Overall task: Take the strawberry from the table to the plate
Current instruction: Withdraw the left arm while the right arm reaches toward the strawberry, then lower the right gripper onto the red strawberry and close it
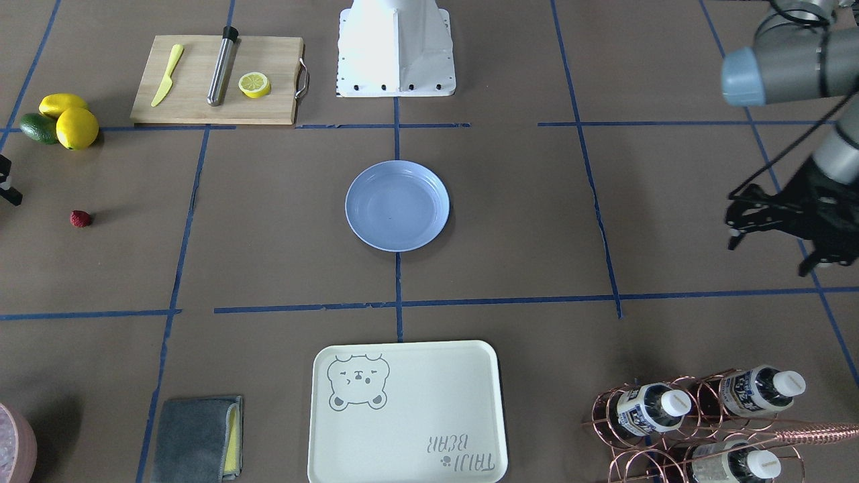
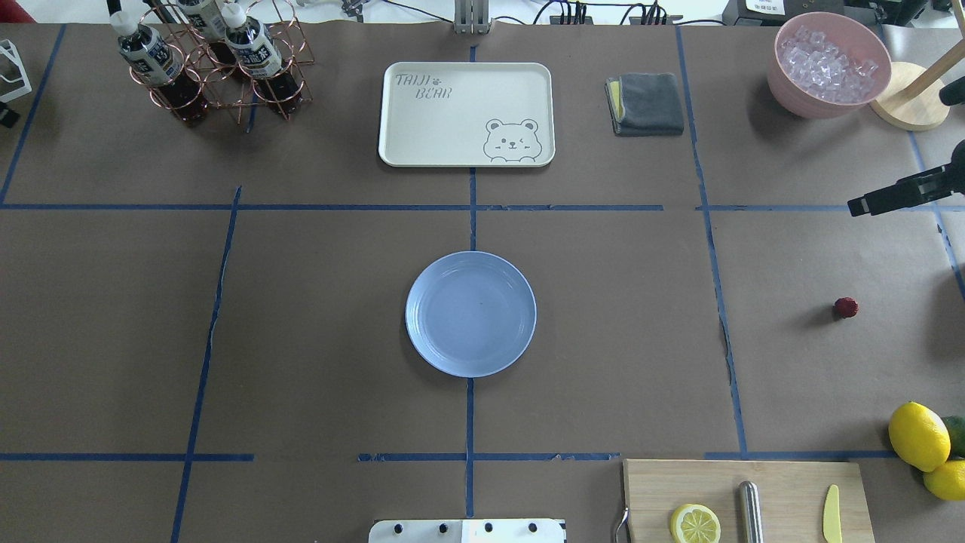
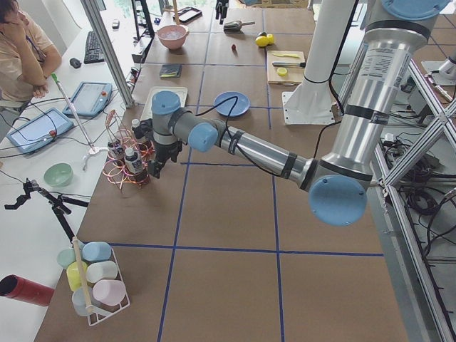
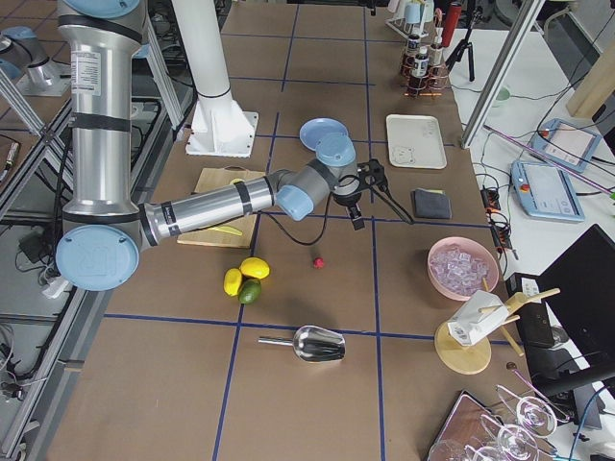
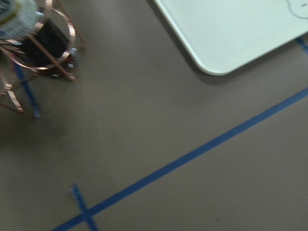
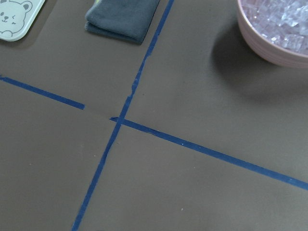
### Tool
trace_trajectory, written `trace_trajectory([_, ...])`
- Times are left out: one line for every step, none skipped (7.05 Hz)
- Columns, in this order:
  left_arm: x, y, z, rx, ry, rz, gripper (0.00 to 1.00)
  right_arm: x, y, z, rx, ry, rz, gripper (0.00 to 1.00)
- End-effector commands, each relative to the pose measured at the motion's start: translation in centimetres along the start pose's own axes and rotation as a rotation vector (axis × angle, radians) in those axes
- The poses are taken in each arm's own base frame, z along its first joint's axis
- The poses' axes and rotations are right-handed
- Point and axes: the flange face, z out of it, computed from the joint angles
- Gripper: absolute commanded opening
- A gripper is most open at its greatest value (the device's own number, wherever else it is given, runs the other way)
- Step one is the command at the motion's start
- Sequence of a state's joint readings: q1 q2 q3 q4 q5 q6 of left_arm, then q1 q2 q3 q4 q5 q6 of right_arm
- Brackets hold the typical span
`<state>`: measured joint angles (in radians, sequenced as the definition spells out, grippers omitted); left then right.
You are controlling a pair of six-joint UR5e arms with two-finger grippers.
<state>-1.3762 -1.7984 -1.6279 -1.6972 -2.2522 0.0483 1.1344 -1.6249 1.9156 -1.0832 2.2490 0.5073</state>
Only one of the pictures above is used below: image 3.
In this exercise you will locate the copper wire bottle rack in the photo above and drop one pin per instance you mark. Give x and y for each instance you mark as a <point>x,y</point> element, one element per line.
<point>116,130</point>

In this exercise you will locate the white grabber stick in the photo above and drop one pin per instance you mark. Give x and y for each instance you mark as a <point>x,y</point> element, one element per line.
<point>92,149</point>

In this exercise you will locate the black keyboard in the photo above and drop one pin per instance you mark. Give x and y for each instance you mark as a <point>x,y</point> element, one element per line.
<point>93,50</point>

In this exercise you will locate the blue teach pendant near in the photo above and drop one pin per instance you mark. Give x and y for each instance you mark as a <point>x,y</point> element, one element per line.
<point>40,131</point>

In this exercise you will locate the tea bottle middle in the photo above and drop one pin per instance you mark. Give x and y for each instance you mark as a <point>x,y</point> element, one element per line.
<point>116,152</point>

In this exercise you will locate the half lemon slice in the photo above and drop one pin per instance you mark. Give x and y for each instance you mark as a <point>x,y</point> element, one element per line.
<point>281,71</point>

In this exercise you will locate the yellow plastic cup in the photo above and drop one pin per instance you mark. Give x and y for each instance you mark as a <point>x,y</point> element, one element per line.
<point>73,276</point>

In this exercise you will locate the tea bottle front left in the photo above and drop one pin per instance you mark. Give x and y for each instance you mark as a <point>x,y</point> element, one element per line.
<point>135,166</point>

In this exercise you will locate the yellow lemon large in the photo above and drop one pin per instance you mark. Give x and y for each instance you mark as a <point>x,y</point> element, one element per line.
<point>262,41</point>

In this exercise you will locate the yellow plastic knife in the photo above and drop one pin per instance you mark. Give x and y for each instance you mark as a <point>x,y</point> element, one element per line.
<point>287,55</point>

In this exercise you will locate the blue teach pendant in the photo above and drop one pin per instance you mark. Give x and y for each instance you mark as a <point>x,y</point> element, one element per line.
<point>40,131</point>
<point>91,97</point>

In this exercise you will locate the steel knife handle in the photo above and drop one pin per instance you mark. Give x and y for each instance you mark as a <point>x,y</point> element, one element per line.
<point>288,65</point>

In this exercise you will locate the black computer mouse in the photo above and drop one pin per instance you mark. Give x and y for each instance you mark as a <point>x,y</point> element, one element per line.
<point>75,63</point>

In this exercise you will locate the wooden cutting board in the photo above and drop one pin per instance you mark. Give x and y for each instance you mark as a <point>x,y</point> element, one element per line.
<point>294,76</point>

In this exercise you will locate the seated person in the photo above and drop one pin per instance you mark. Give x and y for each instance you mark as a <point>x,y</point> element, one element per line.
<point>28,56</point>

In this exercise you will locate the black camera tripod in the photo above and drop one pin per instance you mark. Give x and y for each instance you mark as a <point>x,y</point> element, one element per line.
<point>57,204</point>

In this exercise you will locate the light blue plastic cup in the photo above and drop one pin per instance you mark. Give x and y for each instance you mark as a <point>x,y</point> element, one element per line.
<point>79,302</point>

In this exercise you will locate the blue teach pendant far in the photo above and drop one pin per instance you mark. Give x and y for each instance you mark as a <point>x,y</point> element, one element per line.
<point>91,97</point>

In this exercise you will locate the pink plastic cup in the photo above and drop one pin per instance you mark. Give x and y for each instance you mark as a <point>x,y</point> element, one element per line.
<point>109,291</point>

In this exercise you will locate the green bowl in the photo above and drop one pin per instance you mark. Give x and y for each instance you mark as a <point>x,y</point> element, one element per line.
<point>58,175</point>

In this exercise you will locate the cream bear tray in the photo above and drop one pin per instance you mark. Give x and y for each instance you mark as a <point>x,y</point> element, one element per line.
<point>179,90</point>

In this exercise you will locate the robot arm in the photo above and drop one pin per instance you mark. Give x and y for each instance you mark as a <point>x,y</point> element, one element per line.
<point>336,183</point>
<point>221,9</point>

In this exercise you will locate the pink bowl with ice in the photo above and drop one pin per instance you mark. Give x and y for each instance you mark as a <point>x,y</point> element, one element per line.
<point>173,36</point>

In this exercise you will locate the blue plastic plate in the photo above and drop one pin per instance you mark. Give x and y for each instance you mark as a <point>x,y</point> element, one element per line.
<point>232,104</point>

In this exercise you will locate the metal ice scoop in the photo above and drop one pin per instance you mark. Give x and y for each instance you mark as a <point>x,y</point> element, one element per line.
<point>236,26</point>

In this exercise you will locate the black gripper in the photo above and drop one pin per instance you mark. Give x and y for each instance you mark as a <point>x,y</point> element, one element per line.
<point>164,153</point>

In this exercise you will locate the aluminium frame post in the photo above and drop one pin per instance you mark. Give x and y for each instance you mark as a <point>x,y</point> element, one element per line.
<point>96,21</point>

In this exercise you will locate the red cylinder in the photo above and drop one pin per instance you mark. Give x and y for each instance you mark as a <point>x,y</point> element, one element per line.
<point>21,289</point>

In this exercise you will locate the yellow lemon small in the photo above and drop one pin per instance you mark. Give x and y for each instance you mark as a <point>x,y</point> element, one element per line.
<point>270,38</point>

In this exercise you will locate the white wire cup rack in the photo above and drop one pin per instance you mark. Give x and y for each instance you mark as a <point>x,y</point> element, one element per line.
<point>98,311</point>

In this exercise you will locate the tea bottle right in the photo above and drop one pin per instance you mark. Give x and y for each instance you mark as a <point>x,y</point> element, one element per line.
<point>143,142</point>

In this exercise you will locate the tea bottle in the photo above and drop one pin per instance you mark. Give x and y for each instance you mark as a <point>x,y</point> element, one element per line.
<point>135,166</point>
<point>143,142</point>
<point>116,152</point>

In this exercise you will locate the wooden paper towel stand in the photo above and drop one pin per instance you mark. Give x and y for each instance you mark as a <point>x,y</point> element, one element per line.
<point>175,9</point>

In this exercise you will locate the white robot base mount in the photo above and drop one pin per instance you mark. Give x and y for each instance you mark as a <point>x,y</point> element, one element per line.
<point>310,103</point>

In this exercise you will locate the white plastic cup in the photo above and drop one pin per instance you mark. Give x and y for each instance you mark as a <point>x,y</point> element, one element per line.
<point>101,270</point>

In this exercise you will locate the mint plastic cup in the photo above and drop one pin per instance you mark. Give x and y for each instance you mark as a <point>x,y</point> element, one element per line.
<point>66,257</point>

